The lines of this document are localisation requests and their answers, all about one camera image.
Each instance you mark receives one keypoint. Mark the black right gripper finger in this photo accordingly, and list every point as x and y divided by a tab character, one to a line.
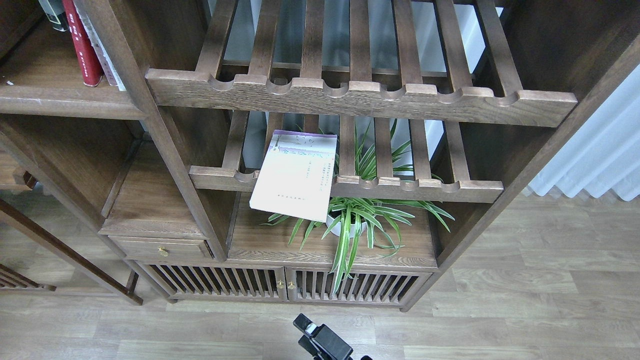
307	344
330	346

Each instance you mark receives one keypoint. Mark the lavender white paperback book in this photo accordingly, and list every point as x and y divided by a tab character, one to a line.
296	175

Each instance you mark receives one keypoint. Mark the red paperback book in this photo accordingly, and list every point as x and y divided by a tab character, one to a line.
91	68

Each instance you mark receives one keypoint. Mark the white plant pot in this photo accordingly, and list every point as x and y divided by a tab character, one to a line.
334	225

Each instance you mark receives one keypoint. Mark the green spider plant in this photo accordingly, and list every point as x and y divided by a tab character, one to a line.
374	210

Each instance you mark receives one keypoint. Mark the brass drawer knob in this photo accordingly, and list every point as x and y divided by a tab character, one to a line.
162	251

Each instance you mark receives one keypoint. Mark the dark wooden bookshelf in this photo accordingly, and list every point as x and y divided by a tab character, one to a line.
466	101

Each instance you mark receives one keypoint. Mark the upright white book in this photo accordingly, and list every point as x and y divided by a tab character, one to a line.
93	16

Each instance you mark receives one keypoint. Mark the white pleated curtain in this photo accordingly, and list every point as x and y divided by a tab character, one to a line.
604	154

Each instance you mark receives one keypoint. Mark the upright brown-spined book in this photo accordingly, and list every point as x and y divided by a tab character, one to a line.
109	71

